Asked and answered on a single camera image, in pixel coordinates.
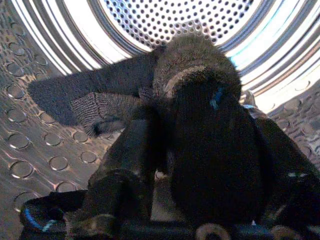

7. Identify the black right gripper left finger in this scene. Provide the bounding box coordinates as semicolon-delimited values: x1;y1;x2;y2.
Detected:
87;104;168;226

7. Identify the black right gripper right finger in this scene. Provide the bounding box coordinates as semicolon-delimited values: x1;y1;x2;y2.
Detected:
167;74;272;227

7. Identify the black fuzzy sock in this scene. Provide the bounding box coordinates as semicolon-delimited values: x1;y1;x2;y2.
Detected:
26;33;242;139

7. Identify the dark patterned garment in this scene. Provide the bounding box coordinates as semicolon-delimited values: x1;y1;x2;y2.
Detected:
241;89;320;240

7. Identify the perforated steel washer drum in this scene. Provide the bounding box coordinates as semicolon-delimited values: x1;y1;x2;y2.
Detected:
0;0;320;240

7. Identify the black garment with blue stripe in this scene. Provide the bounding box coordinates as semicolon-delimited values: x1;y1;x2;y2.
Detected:
19;189;91;240

